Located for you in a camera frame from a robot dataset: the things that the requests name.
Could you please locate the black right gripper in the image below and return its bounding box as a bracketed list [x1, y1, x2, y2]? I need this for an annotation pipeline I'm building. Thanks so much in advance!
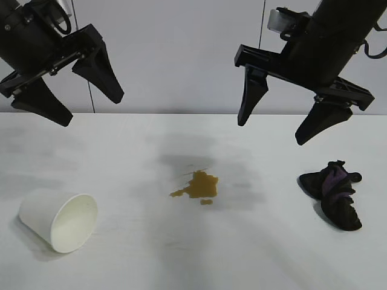
[234, 21, 376, 147]

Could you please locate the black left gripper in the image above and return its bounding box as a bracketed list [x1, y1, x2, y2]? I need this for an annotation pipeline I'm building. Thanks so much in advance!
[0, 0, 126, 127]

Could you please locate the black and purple cloth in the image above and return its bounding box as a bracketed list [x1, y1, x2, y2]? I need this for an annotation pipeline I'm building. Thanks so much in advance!
[298, 160, 363, 232]

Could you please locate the white paper cup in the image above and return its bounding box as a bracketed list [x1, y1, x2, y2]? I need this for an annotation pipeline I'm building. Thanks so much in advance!
[19, 187, 99, 254]

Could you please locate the brown liquid spill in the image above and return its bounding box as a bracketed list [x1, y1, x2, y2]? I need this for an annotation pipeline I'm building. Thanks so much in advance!
[169, 170, 220, 207]

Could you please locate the thin black wall cable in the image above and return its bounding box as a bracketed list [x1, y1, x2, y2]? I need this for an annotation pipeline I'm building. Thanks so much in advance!
[258, 0, 267, 50]
[88, 80, 96, 113]

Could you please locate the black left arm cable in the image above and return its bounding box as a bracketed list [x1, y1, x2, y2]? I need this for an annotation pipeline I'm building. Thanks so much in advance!
[48, 0, 73, 35]

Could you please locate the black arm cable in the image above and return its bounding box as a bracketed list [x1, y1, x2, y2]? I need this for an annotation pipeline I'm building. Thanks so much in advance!
[363, 25, 387, 59]
[48, 0, 73, 35]

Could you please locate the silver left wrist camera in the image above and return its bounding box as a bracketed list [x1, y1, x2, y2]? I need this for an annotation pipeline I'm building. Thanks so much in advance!
[55, 0, 74, 16]

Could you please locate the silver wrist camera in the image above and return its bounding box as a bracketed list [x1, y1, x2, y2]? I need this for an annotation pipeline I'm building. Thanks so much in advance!
[55, 0, 74, 16]
[267, 8, 313, 40]

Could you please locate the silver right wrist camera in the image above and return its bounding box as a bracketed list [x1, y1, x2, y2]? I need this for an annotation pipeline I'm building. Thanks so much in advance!
[267, 8, 313, 40]

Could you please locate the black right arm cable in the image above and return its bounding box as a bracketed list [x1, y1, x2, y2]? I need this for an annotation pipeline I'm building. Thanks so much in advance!
[363, 25, 387, 59]

